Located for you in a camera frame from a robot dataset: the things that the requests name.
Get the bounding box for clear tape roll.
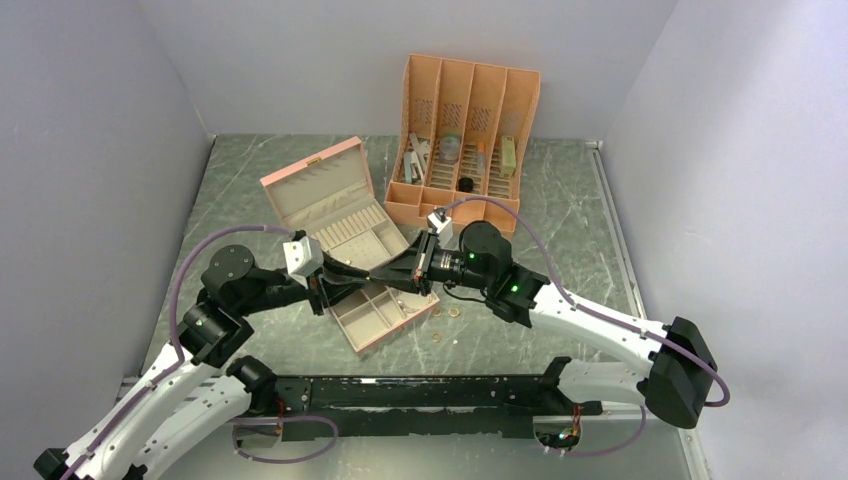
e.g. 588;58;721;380
438;134;463;164

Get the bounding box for pink jewelry box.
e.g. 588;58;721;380
260;136;440;353

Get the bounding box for black round cap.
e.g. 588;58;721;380
456;176;475;193

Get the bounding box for orange desk file organizer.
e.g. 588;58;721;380
385;54;541;238

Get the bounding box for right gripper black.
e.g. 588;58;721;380
369;229;492;298

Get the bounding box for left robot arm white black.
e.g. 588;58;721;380
34;237;368;479

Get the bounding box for green rectangular box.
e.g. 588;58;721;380
500;135;517;178

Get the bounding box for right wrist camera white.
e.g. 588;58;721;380
426;207;454;247

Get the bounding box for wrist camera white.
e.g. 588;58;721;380
283;230;324;279
426;207;454;247

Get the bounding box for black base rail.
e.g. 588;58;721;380
245;374;603;441

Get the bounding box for grey stapler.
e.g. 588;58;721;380
400;132;430;185

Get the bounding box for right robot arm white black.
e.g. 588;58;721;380
369;221;717;429

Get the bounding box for aluminium frame rail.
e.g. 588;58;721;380
114;371;220;430

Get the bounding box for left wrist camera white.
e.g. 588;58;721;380
283;230;324;279

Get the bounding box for orange capped tube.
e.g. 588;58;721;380
475;141;487;176

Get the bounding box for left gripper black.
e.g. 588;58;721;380
236;247;372;315

